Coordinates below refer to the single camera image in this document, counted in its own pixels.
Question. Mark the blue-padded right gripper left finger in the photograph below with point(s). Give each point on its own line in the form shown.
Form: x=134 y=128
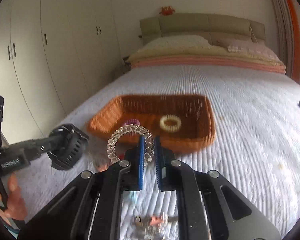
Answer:
x=90 y=208

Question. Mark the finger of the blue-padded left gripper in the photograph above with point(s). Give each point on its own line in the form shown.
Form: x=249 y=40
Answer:
x=52 y=142

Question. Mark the cream floral pillow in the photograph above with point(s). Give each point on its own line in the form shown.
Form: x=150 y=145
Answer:
x=176 y=42

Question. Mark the pink pillow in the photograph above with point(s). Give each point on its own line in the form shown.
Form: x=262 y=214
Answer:
x=233 y=45

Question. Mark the folded yellow pink blankets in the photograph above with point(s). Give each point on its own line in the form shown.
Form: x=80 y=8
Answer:
x=214 y=55

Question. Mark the red plush toy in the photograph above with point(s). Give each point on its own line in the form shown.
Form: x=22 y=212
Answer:
x=166 y=11

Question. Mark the dark object on nightstand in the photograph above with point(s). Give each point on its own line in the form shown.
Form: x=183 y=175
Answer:
x=125 y=60

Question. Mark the person's left hand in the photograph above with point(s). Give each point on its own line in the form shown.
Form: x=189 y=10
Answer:
x=16 y=208

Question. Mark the white built-in wardrobe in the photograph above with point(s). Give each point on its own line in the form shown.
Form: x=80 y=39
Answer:
x=54 y=55

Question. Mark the pink-headed key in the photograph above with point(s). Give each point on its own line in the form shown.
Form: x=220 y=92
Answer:
x=157 y=220

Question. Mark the grey and orange curtain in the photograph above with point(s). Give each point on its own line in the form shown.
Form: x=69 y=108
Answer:
x=288 y=37

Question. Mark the teal sleeve forearm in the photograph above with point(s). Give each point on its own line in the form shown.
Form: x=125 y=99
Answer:
x=10 y=226

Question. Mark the beige padded headboard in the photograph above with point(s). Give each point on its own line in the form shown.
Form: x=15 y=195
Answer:
x=209 y=26

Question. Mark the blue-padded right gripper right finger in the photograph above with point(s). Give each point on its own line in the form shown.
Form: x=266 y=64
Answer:
x=209 y=206

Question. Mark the black watch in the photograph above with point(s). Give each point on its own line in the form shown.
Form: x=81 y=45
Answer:
x=71 y=143

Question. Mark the orange wicker basket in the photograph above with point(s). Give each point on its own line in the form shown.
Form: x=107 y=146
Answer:
x=197 y=120

